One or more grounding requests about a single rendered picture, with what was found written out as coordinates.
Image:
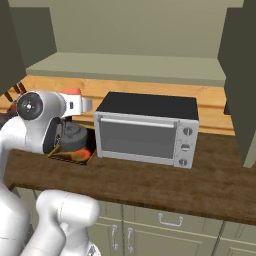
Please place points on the pale green cupboard door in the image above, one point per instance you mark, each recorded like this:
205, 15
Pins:
105, 238
166, 243

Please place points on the glass toaster oven door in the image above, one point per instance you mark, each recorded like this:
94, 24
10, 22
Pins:
137, 139

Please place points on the small dark object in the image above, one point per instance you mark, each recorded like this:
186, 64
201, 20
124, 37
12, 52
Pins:
227, 108

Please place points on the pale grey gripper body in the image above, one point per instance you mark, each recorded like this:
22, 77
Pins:
87, 104

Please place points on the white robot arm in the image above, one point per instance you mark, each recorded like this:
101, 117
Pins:
20, 133

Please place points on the orange round object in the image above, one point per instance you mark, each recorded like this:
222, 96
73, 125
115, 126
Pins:
82, 154

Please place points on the silver toaster oven knob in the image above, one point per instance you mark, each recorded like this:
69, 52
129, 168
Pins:
185, 147
183, 162
188, 131

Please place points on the orange-red rounded object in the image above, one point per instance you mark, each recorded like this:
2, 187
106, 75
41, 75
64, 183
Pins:
71, 90

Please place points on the black tray with yellow rim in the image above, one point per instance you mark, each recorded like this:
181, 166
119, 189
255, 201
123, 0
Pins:
71, 159

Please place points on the dark olive cabinet door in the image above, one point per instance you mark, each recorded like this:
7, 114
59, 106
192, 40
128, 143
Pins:
10, 46
242, 83

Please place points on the pale green drawer front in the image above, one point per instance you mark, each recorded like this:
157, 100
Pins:
111, 209
238, 231
173, 218

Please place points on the olive wall cabinet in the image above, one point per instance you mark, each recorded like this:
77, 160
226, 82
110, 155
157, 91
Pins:
133, 50

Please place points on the silver toaster oven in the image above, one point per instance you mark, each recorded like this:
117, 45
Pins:
146, 130

